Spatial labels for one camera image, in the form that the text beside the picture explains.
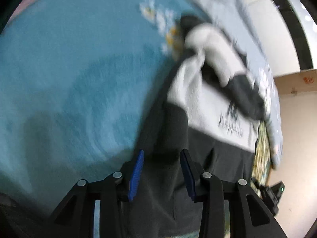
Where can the teal floral bed sheet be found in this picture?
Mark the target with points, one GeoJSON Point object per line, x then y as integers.
{"type": "Point", "coordinates": [78, 79]}

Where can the black white fleece jacket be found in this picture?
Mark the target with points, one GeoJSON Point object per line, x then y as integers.
{"type": "Point", "coordinates": [209, 105]}

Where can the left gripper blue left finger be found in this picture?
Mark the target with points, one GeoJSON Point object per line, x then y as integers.
{"type": "Point", "coordinates": [94, 209]}

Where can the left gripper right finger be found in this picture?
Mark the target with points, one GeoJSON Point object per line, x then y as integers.
{"type": "Point", "coordinates": [249, 216]}

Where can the white black wardrobe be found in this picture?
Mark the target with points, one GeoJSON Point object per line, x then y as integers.
{"type": "Point", "coordinates": [287, 34]}

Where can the grey floral duvet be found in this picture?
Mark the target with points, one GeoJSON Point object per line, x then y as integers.
{"type": "Point", "coordinates": [233, 17]}

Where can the wooden door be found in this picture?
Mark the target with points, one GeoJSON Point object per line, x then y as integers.
{"type": "Point", "coordinates": [296, 83]}

